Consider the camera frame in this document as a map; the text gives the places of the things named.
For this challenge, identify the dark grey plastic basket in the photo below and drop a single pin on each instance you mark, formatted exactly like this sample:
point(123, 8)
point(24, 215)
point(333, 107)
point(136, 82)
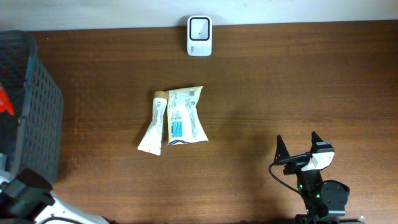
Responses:
point(31, 129)

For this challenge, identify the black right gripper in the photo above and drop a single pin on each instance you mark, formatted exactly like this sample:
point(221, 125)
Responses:
point(298, 158)

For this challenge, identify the cream yellow snack bag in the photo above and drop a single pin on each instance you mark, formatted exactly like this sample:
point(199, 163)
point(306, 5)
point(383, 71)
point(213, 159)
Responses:
point(184, 126)

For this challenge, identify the red item in basket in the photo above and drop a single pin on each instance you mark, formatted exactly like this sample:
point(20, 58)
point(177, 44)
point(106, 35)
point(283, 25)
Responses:
point(5, 102)

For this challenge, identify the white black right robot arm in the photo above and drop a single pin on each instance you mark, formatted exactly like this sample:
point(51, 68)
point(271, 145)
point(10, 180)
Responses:
point(324, 200)

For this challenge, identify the white tube with cork cap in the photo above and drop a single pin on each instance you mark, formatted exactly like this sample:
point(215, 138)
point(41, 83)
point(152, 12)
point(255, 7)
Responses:
point(152, 140)

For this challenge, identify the white black barcode scanner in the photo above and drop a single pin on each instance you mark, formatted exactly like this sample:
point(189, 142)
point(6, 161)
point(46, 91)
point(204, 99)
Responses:
point(199, 36)

